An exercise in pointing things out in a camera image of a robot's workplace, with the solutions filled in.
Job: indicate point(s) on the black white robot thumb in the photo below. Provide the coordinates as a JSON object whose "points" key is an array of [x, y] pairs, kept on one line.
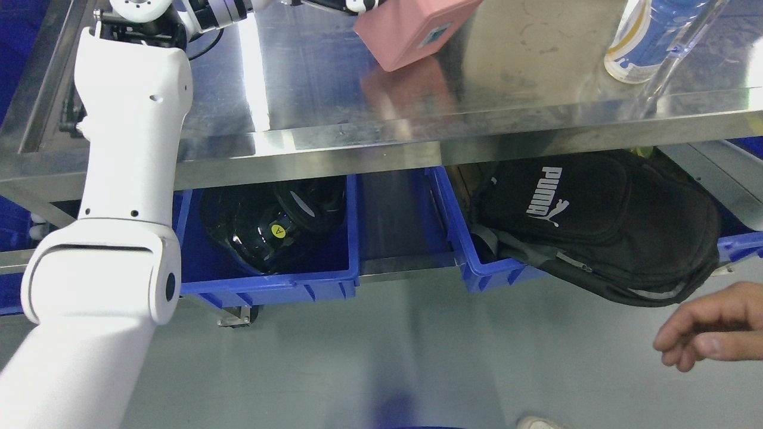
{"points": [[348, 7]]}

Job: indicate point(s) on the blue plastic bin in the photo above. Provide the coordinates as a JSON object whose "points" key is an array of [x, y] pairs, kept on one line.
{"points": [[332, 272], [737, 242]]}

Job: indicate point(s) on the person's bare hand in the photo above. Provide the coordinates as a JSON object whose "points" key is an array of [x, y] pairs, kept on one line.
{"points": [[725, 326]]}

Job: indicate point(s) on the stainless steel table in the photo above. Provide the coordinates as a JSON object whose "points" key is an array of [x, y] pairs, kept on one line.
{"points": [[293, 93]]}

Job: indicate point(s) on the right blue plastic bin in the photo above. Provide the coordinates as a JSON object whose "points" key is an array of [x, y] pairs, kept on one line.
{"points": [[737, 242]]}

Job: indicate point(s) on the left blue plastic bin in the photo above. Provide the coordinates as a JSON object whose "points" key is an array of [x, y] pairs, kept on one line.
{"points": [[332, 272]]}

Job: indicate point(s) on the white shoe tip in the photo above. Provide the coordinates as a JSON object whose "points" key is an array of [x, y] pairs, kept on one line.
{"points": [[535, 422]]}

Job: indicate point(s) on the black helmet with yellow sticker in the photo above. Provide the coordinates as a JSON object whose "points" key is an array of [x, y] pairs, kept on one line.
{"points": [[269, 228]]}

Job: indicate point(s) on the pink plastic storage box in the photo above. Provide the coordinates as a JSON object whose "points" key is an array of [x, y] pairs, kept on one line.
{"points": [[398, 33]]}

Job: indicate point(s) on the black Puma backpack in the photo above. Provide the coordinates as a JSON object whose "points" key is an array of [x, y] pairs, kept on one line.
{"points": [[615, 224]]}

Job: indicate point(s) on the far left blue bin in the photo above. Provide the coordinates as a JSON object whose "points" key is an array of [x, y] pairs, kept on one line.
{"points": [[15, 226]]}

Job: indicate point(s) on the clear plastic water bottle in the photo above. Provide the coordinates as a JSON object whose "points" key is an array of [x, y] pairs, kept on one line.
{"points": [[647, 36]]}

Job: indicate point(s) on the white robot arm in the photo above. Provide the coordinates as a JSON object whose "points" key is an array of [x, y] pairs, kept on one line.
{"points": [[98, 288]]}

